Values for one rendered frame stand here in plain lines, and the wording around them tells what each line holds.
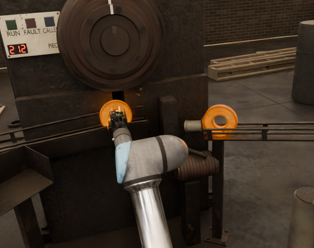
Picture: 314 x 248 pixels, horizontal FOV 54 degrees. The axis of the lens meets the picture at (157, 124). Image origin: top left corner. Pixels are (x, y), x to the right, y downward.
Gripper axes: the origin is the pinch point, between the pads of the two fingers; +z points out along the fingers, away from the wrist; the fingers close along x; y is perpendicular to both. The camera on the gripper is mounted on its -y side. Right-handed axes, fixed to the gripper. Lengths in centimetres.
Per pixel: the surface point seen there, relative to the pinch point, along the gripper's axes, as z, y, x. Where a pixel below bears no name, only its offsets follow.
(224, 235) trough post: -37, -68, -50
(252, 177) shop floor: 9, -81, -94
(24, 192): -34, -8, 41
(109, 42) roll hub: -4.4, 37.4, -0.2
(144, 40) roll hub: -3.7, 36.5, -15.2
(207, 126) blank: -17.3, -3.9, -41.8
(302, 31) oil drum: 154, -37, -223
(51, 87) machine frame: 13.8, 10.5, 28.2
